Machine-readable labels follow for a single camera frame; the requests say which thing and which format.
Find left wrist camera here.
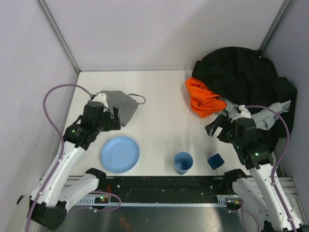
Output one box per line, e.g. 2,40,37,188
92,93,109,112

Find blue plastic cup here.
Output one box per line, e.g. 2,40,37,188
173,152,194,175

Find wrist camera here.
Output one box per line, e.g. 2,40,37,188
92,93,109,112
232,105,251,121

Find dark grey cloth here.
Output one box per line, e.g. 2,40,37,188
96,90,146,127

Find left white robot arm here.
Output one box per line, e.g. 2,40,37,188
27,101,121,231

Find orange cloth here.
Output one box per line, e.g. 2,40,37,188
185,77,227,118

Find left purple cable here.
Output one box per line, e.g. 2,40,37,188
25,83,96,232

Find dark blue cube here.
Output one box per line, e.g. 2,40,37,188
207,153,225,170

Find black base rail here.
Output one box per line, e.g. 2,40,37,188
103,176,235,195

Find purple cable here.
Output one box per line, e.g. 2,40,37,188
243,104,296,232
25,83,96,232

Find left aluminium corner post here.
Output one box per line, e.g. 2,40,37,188
36,0,81,74

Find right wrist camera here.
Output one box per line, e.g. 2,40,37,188
232,105,251,121

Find black cloth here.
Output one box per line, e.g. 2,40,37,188
192,47,297,152

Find right aluminium corner post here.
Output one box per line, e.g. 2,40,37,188
259,0,294,51

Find slotted cable duct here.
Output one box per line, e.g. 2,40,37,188
75,195,240,207

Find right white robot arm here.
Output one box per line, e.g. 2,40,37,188
205,115,308,232

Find light grey cloth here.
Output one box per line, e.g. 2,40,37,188
220,100,291,131

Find light blue plate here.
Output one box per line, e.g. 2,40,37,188
100,136,140,174

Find aluminium corner post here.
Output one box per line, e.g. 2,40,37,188
36,0,81,74
259,0,294,51

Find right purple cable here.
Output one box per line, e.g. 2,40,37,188
243,104,296,232

